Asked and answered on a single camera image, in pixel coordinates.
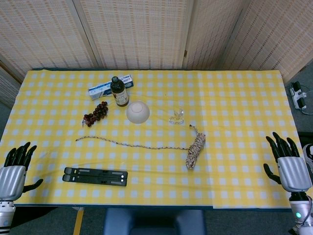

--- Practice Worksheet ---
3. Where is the upturned white bowl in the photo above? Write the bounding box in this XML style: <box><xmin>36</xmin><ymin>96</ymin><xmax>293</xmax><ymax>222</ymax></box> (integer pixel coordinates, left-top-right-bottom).
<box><xmin>126</xmin><ymin>100</ymin><xmax>150</xmax><ymax>124</ymax></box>

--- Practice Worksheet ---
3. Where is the bunch of dark red grapes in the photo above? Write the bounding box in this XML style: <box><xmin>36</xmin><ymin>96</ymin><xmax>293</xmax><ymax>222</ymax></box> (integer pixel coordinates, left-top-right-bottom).
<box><xmin>82</xmin><ymin>101</ymin><xmax>109</xmax><ymax>127</ymax></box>

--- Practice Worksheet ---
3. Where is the white power strip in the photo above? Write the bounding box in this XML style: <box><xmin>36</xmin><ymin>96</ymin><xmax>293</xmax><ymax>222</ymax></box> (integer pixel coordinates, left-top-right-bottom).
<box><xmin>290</xmin><ymin>82</ymin><xmax>308</xmax><ymax>110</ymax></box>

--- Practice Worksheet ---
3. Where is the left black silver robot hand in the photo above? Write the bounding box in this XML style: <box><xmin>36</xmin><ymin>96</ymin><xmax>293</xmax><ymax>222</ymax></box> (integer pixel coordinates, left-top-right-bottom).
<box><xmin>0</xmin><ymin>141</ymin><xmax>44</xmax><ymax>201</ymax></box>

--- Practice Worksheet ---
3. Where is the black white shoe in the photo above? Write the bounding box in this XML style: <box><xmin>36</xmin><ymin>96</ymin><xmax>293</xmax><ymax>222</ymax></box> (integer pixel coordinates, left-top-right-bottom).
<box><xmin>302</xmin><ymin>143</ymin><xmax>313</xmax><ymax>172</ymax></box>

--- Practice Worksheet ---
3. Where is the woven folding screen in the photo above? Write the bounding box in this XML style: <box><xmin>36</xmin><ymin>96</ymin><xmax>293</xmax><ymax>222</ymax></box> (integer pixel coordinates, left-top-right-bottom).
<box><xmin>0</xmin><ymin>0</ymin><xmax>313</xmax><ymax>108</ymax></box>

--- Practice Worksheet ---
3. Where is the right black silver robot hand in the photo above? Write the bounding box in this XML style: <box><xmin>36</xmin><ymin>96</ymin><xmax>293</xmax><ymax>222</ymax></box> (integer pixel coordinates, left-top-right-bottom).
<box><xmin>263</xmin><ymin>131</ymin><xmax>313</xmax><ymax>194</ymax></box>

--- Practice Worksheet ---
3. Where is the black folding stand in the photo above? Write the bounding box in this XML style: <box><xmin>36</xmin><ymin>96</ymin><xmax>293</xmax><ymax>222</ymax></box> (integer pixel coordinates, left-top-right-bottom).
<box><xmin>62</xmin><ymin>167</ymin><xmax>129</xmax><ymax>187</ymax></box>

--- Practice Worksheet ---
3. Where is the blue white carton box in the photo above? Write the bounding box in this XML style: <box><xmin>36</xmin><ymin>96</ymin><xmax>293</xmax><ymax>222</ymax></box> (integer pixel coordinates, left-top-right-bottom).
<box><xmin>88</xmin><ymin>74</ymin><xmax>134</xmax><ymax>101</ymax></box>

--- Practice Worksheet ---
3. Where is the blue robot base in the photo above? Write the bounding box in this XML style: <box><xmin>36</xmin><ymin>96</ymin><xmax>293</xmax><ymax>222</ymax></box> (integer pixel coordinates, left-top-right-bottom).
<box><xmin>104</xmin><ymin>208</ymin><xmax>205</xmax><ymax>235</ymax></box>

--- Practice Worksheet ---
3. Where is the yellow floor tape strip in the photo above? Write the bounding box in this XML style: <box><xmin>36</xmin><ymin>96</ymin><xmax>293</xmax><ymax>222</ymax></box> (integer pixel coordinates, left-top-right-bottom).
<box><xmin>72</xmin><ymin>207</ymin><xmax>85</xmax><ymax>235</ymax></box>

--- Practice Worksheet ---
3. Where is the yellow white checked tablecloth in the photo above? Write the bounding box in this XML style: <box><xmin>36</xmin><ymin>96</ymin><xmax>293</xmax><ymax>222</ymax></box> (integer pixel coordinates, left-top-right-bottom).
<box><xmin>0</xmin><ymin>70</ymin><xmax>306</xmax><ymax>210</ymax></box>

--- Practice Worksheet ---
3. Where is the dark glass bottle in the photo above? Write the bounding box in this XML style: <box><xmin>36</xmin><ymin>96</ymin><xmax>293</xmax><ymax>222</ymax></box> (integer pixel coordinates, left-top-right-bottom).
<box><xmin>110</xmin><ymin>76</ymin><xmax>130</xmax><ymax>107</ymax></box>

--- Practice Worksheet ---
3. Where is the speckled braided rope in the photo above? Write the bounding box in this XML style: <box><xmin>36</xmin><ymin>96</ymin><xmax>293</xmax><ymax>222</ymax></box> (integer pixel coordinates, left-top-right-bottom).
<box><xmin>75</xmin><ymin>124</ymin><xmax>207</xmax><ymax>171</ymax></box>

